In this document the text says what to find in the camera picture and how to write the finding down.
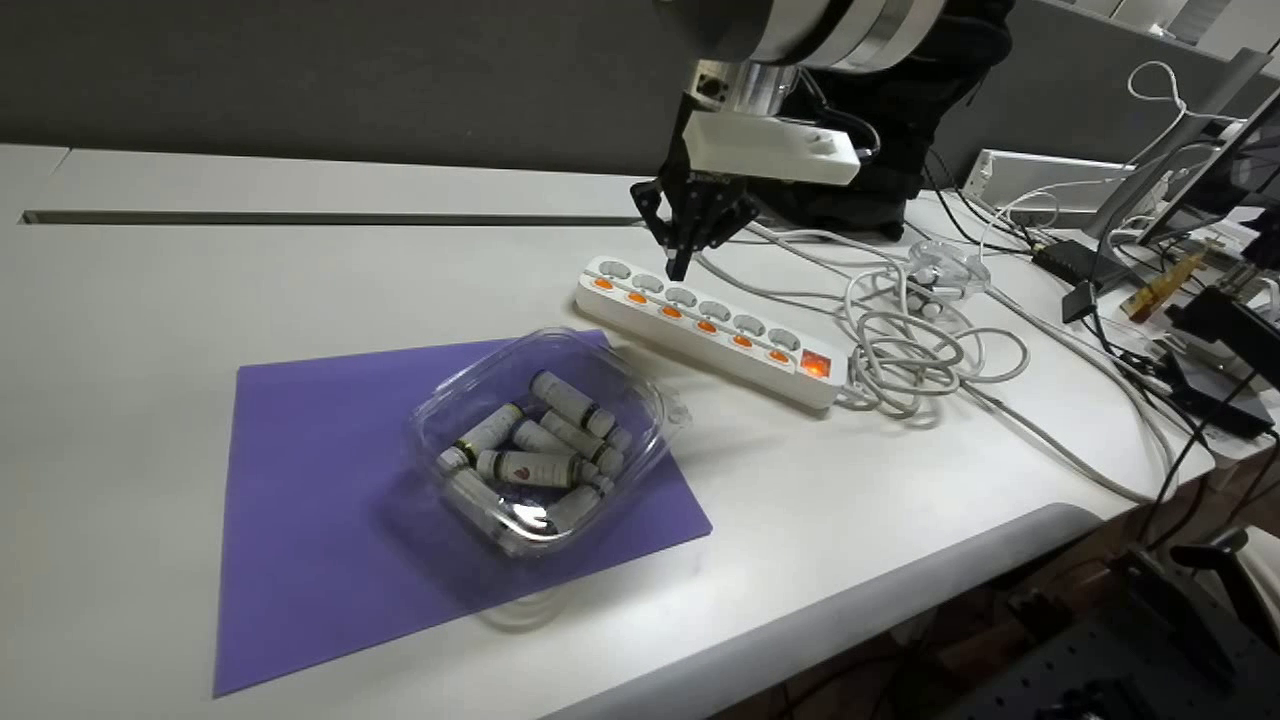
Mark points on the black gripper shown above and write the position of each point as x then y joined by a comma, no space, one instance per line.
706,167

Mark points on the white multi-socket power strip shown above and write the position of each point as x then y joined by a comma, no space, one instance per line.
722,327

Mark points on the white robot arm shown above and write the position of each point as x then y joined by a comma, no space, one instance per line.
824,32

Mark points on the grey battery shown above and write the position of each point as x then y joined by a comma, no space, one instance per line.
471,492
491,430
564,394
538,438
524,471
586,443
576,506

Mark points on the clear plastic container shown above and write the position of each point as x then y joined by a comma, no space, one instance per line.
545,526

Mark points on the white flat box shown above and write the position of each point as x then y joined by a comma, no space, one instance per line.
1046,180

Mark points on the small black plug block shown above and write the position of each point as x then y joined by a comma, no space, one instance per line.
1066,260

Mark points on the purple mat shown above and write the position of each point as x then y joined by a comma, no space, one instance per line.
323,506

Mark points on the yellow stick object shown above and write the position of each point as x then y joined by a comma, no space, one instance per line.
1162,285

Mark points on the grey slanted stand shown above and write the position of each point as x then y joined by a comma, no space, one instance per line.
1187,144

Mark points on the black flat device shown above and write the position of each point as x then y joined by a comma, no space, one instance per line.
1233,335

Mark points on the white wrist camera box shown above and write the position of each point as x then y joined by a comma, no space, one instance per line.
775,144

